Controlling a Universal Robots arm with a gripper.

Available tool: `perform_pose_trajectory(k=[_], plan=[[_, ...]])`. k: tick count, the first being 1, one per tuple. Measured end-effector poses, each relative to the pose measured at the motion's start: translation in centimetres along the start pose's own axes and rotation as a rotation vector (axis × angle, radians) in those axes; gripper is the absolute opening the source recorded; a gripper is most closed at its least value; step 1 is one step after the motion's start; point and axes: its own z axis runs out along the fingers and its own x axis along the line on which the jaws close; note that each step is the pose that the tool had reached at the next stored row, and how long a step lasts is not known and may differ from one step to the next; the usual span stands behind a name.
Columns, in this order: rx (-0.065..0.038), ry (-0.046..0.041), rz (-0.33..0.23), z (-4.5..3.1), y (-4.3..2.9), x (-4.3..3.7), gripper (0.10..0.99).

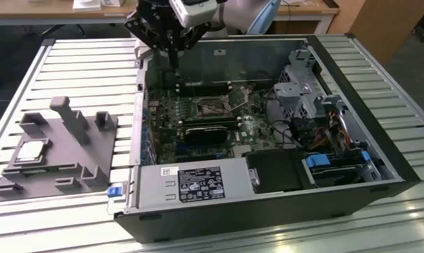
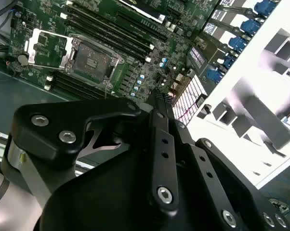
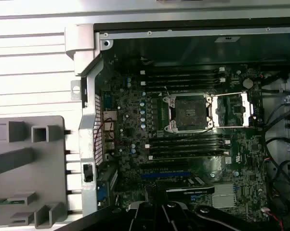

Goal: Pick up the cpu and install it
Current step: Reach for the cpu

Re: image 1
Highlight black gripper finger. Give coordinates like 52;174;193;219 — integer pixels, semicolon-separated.
123;11;177;77
175;22;213;77

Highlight CPU socket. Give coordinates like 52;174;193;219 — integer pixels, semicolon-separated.
195;97;233;120

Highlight silver CPU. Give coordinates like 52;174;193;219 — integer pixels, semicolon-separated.
14;140;45;162

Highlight black RAM slots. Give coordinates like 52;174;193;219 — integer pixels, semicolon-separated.
176;80;231;98

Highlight metal socket cover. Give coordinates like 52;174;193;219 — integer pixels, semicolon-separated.
228;83;259;106

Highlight metal locking lever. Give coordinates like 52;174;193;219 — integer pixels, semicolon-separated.
231;99;256;112

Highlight wooden desk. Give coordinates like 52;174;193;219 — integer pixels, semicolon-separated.
0;0;340;28

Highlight black RAM stick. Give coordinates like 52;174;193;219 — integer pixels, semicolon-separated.
181;119;236;130

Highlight grey metal drive cage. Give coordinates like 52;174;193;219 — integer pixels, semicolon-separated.
271;48;339;120

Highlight black graphics card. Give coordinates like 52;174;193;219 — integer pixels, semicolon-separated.
181;126;229;144

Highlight green motherboard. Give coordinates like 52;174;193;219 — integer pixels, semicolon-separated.
143;83;280;164

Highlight wooden cabinet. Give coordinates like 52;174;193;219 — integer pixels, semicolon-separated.
326;0;421;65

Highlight grey parts rack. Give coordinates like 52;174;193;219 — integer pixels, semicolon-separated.
0;96;120;203

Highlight black disk bay cover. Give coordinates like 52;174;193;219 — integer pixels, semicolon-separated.
246;151;319;195

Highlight silver power supply with label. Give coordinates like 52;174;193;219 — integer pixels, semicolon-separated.
136;164;250;209

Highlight blue disk carrier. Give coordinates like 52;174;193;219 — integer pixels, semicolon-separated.
303;150;371;183

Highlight black open PC case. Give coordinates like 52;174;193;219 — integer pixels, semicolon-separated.
112;33;422;245

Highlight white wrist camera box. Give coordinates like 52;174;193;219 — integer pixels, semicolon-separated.
168;0;220;29

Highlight black wire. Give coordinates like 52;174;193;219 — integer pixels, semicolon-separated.
267;119;306;150

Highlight coloured wire bundle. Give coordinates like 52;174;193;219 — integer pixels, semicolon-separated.
312;111;351;152

